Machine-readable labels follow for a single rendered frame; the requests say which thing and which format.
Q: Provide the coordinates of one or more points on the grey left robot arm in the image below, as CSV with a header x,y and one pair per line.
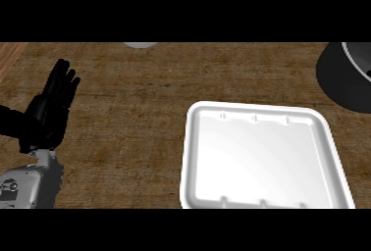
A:
x,y
28,183

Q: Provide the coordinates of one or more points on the pale grey object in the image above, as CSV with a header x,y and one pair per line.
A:
x,y
140,44

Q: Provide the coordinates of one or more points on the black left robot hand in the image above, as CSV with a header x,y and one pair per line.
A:
x,y
46,114

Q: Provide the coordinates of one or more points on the dark grey pot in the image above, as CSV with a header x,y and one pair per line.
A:
x,y
350,78

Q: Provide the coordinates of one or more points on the white plastic tray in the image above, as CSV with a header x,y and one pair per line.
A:
x,y
263,157

